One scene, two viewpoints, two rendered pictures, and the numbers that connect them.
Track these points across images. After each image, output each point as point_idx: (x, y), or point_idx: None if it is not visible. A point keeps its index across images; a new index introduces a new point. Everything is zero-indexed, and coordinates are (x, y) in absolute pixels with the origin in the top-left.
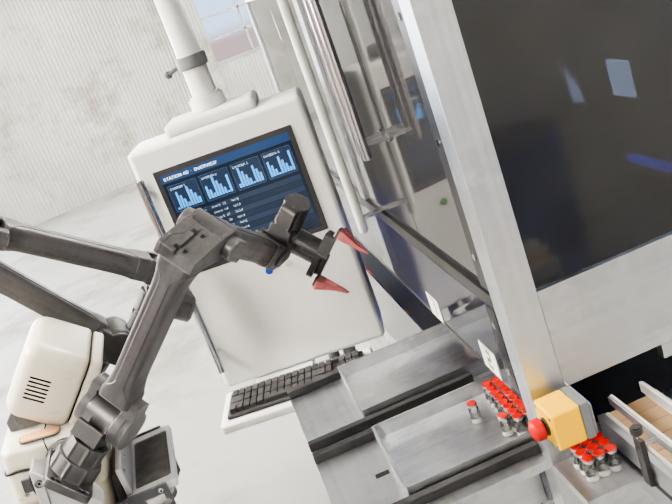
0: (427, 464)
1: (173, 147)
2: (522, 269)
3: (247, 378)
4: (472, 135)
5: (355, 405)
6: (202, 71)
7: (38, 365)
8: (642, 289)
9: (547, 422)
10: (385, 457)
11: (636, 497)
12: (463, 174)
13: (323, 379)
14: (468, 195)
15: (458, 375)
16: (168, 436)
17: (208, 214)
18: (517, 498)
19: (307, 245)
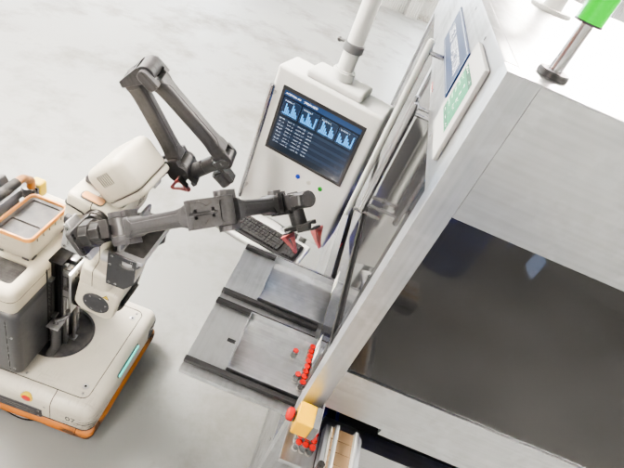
0: (251, 357)
1: (304, 83)
2: (348, 359)
3: None
4: (380, 300)
5: (263, 285)
6: (353, 58)
7: (113, 172)
8: (395, 409)
9: (295, 417)
10: (241, 332)
11: None
12: (359, 309)
13: (266, 254)
14: (353, 317)
15: (312, 322)
16: (165, 231)
17: (230, 202)
18: None
19: (295, 218)
